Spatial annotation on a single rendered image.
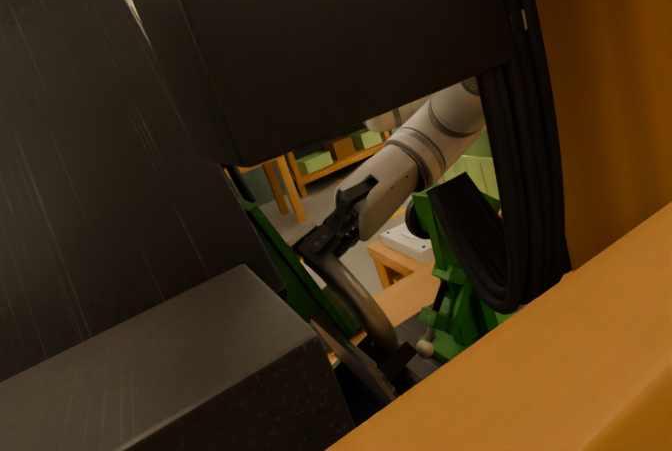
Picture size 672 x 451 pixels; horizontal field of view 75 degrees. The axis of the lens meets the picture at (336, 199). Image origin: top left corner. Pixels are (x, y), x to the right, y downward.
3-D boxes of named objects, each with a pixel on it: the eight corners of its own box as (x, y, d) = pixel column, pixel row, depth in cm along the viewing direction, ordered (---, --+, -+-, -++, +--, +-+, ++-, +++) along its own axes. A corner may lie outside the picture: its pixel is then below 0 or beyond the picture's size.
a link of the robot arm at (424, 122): (457, 158, 52) (433, 185, 61) (519, 93, 56) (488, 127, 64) (404, 113, 53) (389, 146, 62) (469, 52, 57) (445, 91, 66)
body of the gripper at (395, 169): (385, 168, 63) (331, 221, 59) (388, 124, 54) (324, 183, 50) (427, 198, 60) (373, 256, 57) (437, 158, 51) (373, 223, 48)
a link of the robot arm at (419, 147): (392, 155, 63) (379, 168, 62) (396, 116, 55) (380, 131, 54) (439, 189, 60) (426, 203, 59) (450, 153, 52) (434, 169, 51)
